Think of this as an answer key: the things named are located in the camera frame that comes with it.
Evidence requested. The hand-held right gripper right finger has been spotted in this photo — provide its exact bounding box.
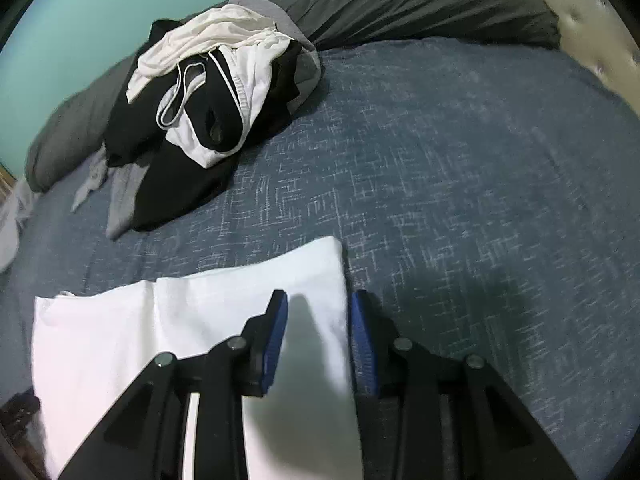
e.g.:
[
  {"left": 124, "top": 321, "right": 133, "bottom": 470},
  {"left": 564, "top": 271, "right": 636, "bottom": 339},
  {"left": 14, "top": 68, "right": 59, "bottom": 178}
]
[{"left": 349, "top": 289, "right": 579, "bottom": 480}]

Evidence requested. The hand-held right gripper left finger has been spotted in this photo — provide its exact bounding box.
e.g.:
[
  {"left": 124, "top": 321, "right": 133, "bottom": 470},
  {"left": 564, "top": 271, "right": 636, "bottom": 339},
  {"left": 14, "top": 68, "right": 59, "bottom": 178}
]
[{"left": 57, "top": 288, "right": 290, "bottom": 480}]

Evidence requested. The white long-sleeved shirt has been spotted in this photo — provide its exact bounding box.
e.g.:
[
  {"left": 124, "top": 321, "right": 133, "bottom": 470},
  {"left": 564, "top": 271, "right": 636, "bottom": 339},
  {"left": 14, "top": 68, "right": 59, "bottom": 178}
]
[{"left": 30, "top": 234, "right": 364, "bottom": 480}]

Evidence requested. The pile of black-white clothes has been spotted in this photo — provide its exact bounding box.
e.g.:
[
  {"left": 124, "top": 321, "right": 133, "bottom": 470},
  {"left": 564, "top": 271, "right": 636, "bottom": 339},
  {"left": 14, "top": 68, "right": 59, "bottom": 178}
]
[{"left": 69, "top": 0, "right": 324, "bottom": 242}]

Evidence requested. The bed with blue sheet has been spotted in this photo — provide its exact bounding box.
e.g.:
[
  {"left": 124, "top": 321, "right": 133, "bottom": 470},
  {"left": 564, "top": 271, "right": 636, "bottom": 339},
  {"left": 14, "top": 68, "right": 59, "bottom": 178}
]
[{"left": 0, "top": 37, "right": 640, "bottom": 480}]

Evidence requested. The light grey sheet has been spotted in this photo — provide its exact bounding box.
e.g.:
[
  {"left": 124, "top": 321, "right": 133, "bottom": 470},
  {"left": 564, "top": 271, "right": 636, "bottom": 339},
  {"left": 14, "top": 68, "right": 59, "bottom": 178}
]
[{"left": 0, "top": 179, "right": 42, "bottom": 274}]

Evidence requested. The black garment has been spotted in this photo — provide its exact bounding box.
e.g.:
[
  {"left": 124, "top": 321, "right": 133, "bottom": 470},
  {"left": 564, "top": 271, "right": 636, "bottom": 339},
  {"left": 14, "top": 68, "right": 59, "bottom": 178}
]
[{"left": 102, "top": 18, "right": 304, "bottom": 234}]

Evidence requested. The crumpled white garment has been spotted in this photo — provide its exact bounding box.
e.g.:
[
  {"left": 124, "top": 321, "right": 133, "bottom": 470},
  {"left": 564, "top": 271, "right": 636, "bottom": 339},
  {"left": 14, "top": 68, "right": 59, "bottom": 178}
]
[{"left": 124, "top": 3, "right": 294, "bottom": 171}]

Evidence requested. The dark grey duvet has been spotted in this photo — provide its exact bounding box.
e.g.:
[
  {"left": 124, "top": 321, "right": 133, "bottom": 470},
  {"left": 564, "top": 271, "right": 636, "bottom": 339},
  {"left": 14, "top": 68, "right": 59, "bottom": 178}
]
[{"left": 25, "top": 0, "right": 562, "bottom": 194}]

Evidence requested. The cream tufted headboard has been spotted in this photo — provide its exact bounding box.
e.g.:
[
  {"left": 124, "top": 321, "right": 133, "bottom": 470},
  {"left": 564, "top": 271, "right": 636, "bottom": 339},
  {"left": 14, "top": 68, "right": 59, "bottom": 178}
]
[{"left": 509, "top": 0, "right": 640, "bottom": 107}]

